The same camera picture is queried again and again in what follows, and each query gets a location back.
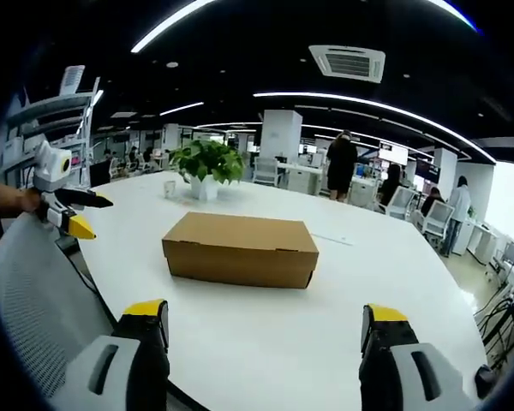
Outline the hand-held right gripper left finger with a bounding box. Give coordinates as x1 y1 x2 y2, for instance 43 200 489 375
58 299 171 411

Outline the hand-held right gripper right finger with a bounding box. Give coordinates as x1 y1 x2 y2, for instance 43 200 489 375
358 303 476 411

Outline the brown cardboard shoe box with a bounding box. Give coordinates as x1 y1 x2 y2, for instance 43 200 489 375
161 211 320 289

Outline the person's left hand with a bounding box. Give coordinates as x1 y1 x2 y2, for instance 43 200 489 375
0 183 44 214

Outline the grey metal storage shelf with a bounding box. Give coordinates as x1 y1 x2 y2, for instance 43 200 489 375
0 76 102 189

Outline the grey mesh office chair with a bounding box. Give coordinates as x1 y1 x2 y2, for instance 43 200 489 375
0 211 115 400

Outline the green potted plant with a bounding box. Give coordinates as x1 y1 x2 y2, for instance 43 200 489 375
169 139 245 201

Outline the white mesh office chair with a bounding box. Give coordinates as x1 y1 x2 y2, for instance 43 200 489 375
385 185 419 220
253 156 280 187
423 200 456 247

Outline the white ceiling light strip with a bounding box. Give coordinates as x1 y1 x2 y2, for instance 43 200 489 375
252 91 498 164
130 0 218 54

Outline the ceiling air conditioner vent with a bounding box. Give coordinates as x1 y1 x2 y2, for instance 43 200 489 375
308 44 387 82

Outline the black cable bundle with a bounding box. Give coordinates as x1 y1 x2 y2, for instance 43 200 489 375
473 295 514 373

